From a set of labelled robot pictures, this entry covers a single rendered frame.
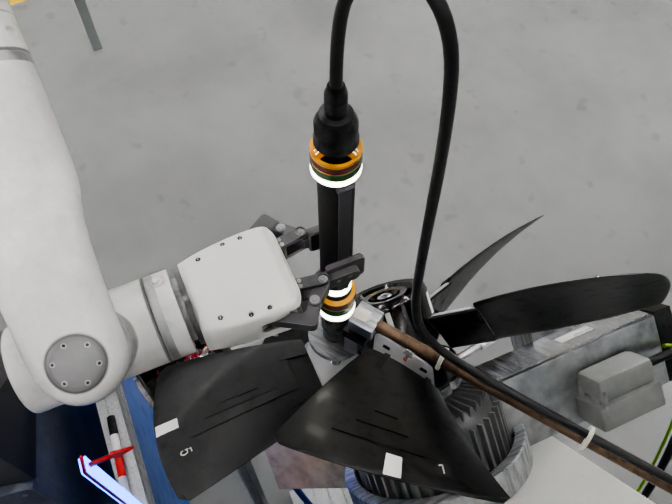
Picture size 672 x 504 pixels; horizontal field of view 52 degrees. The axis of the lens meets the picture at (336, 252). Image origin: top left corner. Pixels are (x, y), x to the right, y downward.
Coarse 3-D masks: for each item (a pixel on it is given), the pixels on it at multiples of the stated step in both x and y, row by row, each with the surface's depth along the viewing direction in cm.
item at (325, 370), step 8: (312, 352) 95; (312, 360) 94; (320, 360) 94; (328, 360) 94; (344, 360) 94; (320, 368) 93; (328, 368) 93; (336, 368) 93; (320, 376) 93; (328, 376) 93
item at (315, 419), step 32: (352, 384) 74; (384, 384) 76; (416, 384) 80; (320, 416) 68; (352, 416) 69; (384, 416) 70; (416, 416) 73; (448, 416) 77; (320, 448) 64; (352, 448) 64; (384, 448) 66; (416, 448) 67; (448, 448) 69; (416, 480) 62; (448, 480) 63; (480, 480) 65
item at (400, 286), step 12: (372, 288) 100; (384, 288) 99; (396, 288) 96; (408, 288) 97; (360, 300) 98; (372, 300) 96; (384, 300) 94; (396, 300) 90; (408, 300) 90; (384, 312) 89; (396, 312) 89; (408, 312) 90; (396, 324) 89; (408, 324) 90; (432, 324) 92; (420, 336) 91; (444, 372) 91
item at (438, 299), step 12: (444, 288) 101; (432, 300) 98; (444, 300) 104; (456, 312) 89; (468, 312) 88; (444, 324) 91; (456, 324) 91; (468, 324) 91; (480, 324) 90; (444, 336) 94; (456, 336) 94; (468, 336) 91; (480, 336) 93; (492, 336) 93; (372, 348) 86
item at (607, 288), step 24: (528, 288) 82; (552, 288) 81; (576, 288) 81; (600, 288) 81; (624, 288) 81; (648, 288) 82; (504, 312) 89; (528, 312) 89; (552, 312) 89; (576, 312) 89; (600, 312) 90; (624, 312) 91; (504, 336) 94
